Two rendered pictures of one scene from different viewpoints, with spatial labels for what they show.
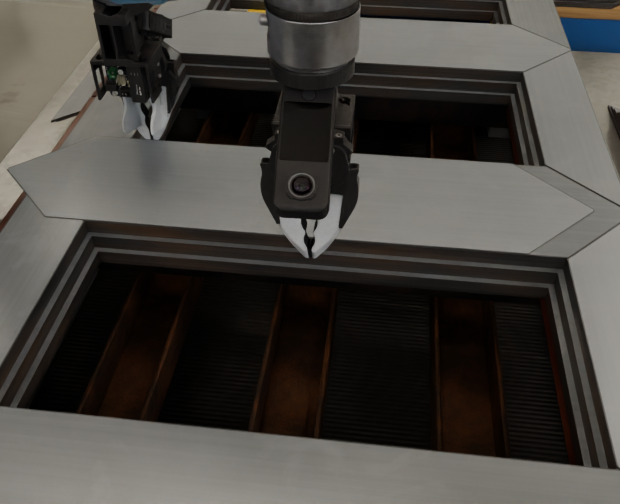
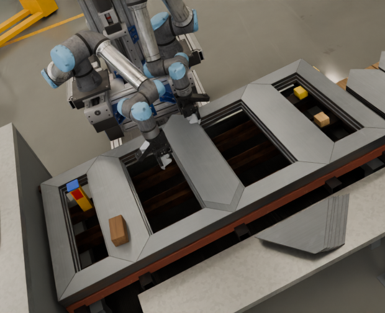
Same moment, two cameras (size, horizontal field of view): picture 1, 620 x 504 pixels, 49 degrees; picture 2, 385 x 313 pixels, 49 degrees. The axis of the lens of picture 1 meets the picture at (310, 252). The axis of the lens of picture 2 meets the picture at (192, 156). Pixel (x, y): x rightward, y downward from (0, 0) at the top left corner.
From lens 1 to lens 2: 1.70 m
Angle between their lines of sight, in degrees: 55
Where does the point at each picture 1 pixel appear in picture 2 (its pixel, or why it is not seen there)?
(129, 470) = (116, 181)
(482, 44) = (309, 143)
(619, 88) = (370, 191)
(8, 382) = (126, 157)
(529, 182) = (233, 188)
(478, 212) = (212, 185)
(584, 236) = (217, 207)
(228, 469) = (122, 190)
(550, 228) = (215, 200)
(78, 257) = not seen: hidden behind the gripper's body
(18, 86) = (338, 46)
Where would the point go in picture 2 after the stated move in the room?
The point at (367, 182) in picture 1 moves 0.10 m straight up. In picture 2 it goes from (209, 163) to (203, 148)
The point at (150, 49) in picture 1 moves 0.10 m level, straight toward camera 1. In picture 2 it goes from (188, 106) to (173, 118)
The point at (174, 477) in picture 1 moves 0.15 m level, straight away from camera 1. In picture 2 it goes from (118, 185) to (139, 165)
